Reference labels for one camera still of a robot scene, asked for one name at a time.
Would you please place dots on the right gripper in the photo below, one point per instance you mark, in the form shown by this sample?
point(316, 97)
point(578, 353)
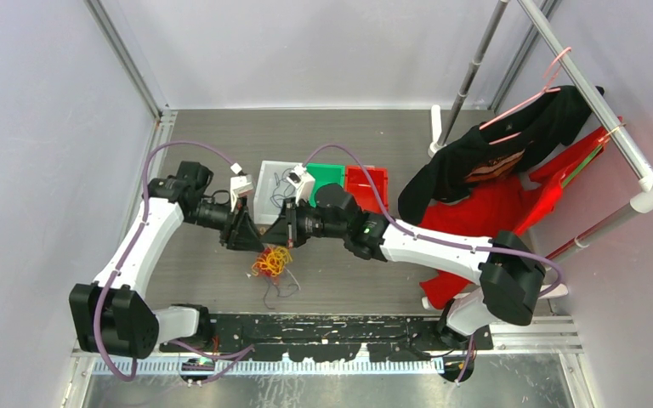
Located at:
point(286, 230)

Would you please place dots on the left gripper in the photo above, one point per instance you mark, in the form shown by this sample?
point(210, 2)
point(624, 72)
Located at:
point(240, 233)

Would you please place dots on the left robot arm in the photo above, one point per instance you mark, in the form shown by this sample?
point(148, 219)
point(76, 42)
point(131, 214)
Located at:
point(110, 314)

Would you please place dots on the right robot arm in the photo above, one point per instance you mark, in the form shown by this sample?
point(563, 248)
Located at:
point(508, 277)

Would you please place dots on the white plastic bin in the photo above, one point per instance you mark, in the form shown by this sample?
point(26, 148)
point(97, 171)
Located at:
point(271, 190)

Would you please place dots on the green plastic bin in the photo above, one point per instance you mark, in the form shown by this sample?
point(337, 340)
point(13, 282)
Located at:
point(325, 174)

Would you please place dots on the red plastic bin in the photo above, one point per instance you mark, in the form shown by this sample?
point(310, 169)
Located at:
point(357, 184)

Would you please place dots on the black t-shirt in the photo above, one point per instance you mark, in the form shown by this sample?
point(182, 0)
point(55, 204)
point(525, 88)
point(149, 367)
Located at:
point(501, 152)

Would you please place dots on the red t-shirt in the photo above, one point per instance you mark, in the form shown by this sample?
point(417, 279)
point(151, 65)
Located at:
point(515, 202)

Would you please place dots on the green clothes hanger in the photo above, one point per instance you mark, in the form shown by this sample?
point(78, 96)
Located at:
point(569, 177)

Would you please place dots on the metal clothes rack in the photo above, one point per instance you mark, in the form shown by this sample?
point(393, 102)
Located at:
point(642, 202)

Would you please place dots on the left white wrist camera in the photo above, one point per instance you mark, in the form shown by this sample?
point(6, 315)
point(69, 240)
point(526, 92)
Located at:
point(241, 185)

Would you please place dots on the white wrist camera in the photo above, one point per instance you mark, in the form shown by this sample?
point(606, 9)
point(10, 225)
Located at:
point(241, 185)
point(303, 183)

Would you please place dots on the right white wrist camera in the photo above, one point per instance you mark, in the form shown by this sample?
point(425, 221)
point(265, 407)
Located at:
point(303, 183)

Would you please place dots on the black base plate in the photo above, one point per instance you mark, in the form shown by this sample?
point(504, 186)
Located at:
point(326, 338)

